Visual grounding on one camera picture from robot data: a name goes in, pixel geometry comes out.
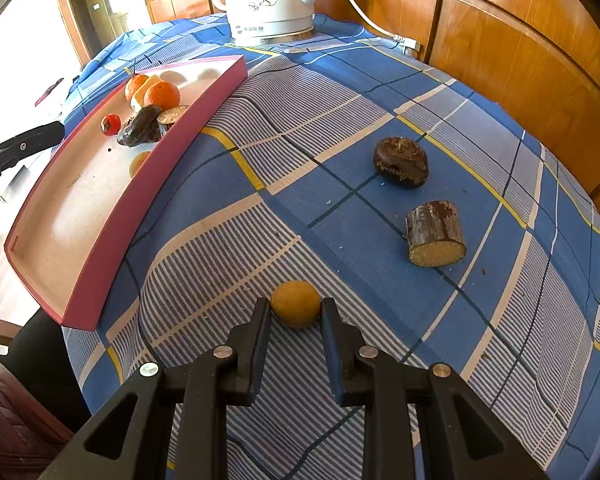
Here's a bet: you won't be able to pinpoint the large tan longan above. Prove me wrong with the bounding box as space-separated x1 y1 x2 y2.
270 280 321 330

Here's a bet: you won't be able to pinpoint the whole orange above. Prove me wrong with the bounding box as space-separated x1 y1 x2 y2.
143 80 181 111

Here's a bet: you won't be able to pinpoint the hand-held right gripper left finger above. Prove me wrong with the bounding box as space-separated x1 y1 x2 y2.
55 298 272 480

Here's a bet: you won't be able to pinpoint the person's black trousers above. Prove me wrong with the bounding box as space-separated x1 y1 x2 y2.
0 307 93 431

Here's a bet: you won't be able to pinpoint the short sugarcane piece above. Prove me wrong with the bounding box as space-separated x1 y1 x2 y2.
405 200 467 267
157 105 190 127

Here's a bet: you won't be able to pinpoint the white power cable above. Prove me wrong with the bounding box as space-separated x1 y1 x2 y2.
329 0 421 53

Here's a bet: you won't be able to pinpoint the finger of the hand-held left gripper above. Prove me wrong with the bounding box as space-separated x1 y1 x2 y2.
0 120 65 188

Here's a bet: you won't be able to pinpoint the pink shallow tray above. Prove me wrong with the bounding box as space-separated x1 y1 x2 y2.
4 54 248 332

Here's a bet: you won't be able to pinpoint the dark red object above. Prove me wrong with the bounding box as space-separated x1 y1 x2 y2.
35 77 66 107

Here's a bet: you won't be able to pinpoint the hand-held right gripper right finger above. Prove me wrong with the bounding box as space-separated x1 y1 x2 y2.
321 298 546 480

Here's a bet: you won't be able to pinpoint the kettle power base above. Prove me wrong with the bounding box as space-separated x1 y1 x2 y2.
230 22 317 47

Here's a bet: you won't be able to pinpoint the maroon padded jacket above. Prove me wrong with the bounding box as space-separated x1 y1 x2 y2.
0 350 88 480

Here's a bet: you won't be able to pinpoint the blue plaid tablecloth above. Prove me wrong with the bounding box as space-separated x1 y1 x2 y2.
60 12 600 480

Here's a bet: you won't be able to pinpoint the small tan longan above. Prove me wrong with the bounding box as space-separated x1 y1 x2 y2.
129 151 152 178

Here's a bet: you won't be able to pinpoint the cut orange piece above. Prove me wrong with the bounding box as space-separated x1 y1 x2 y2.
125 74 161 112

